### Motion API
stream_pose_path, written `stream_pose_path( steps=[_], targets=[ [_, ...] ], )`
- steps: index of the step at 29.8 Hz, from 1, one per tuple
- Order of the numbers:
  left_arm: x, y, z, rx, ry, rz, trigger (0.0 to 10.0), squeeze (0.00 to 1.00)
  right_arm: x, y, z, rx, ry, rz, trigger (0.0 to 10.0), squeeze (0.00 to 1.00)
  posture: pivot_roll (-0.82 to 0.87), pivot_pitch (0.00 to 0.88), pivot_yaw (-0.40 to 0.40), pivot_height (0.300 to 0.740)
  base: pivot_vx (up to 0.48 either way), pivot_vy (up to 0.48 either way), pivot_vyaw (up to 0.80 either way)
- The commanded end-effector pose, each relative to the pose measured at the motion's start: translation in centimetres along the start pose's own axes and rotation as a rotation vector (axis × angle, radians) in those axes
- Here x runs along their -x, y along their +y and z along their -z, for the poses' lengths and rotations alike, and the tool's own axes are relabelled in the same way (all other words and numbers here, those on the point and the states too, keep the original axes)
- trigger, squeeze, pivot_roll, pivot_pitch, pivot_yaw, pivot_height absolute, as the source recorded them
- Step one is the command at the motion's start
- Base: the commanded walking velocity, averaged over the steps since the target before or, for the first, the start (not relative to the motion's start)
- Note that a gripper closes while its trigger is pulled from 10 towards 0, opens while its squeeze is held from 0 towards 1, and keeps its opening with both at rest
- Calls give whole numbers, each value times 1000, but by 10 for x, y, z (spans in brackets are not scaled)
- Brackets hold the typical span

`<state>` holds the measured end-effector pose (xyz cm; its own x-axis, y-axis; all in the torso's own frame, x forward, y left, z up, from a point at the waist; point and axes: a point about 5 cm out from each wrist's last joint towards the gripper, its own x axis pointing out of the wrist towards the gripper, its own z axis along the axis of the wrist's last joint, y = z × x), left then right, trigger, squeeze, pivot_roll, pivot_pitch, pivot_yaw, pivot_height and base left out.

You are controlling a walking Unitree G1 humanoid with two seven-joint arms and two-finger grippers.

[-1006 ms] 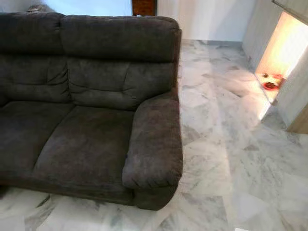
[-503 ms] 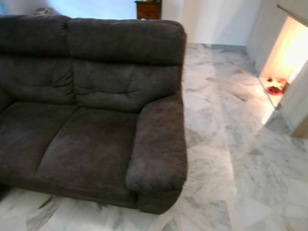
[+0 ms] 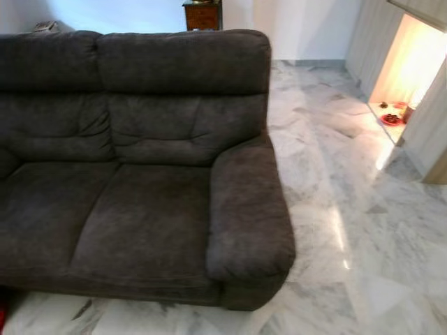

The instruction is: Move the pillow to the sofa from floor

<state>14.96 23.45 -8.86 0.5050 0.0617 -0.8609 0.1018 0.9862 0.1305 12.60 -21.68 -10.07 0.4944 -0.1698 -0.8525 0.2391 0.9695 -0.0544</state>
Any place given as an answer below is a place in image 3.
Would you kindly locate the dark grey fabric sofa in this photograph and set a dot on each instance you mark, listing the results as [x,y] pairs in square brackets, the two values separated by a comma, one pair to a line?
[147,202]

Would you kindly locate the red bowl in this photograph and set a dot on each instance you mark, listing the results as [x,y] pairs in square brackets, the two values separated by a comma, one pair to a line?
[392,119]

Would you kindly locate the small red cup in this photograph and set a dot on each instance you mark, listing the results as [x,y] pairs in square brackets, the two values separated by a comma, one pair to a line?
[400,106]

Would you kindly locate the dark wooden cabinet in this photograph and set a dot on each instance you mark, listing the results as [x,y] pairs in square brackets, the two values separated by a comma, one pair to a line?
[202,15]

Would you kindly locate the small grey remote control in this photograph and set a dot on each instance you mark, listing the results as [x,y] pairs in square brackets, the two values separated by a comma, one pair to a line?
[44,26]

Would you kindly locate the beige wall cabinet with niche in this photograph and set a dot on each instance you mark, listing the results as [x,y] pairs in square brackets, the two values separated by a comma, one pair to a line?
[426,132]

